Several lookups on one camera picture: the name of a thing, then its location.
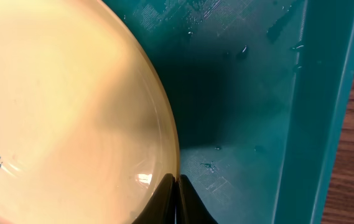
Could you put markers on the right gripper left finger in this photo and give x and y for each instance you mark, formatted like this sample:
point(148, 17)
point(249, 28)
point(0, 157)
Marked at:
point(160, 209)

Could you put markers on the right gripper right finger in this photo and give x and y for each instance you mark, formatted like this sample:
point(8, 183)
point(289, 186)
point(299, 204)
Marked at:
point(190, 208)

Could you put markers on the yellow-rimmed plate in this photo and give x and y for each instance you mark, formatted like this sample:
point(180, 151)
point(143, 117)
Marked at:
point(86, 131)

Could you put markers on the teal plastic tray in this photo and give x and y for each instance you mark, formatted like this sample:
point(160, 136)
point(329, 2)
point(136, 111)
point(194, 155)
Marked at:
point(259, 90)

